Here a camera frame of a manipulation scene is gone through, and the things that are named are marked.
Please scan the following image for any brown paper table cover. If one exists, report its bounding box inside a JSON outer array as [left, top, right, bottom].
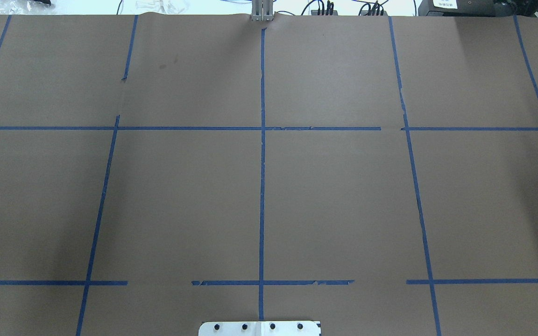
[[0, 13, 538, 336]]

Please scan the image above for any black power strip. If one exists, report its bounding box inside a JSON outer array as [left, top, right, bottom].
[[310, 8, 338, 16]]

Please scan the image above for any white metal mounting plate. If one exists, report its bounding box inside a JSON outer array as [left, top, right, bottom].
[[198, 321, 322, 336]]

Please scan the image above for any white crumpled plastic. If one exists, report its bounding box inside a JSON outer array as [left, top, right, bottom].
[[134, 0, 190, 14]]

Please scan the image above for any black device with label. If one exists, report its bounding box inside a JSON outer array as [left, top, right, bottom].
[[417, 0, 538, 17]]

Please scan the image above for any grey metal post bracket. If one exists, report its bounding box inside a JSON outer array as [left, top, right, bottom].
[[251, 0, 275, 21]]

